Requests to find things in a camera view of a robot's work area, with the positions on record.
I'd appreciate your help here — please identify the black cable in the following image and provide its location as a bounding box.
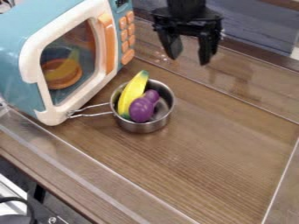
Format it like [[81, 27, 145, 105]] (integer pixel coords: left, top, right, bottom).
[[0, 196, 38, 224]]

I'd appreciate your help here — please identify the yellow toy banana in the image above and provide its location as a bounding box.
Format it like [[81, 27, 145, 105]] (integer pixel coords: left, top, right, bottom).
[[116, 70, 149, 119]]

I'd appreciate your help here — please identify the purple toy eggplant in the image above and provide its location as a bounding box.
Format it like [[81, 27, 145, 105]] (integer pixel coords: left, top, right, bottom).
[[128, 89, 160, 123]]

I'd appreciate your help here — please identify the blue toy microwave oven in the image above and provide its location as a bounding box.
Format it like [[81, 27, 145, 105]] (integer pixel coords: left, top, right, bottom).
[[0, 0, 136, 126]]

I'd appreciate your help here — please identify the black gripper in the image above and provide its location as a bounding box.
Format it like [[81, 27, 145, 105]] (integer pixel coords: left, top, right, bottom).
[[152, 0, 223, 66]]

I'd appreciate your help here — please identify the silver metal pot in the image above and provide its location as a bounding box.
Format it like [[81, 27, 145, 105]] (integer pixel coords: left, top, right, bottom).
[[66, 80, 175, 134]]

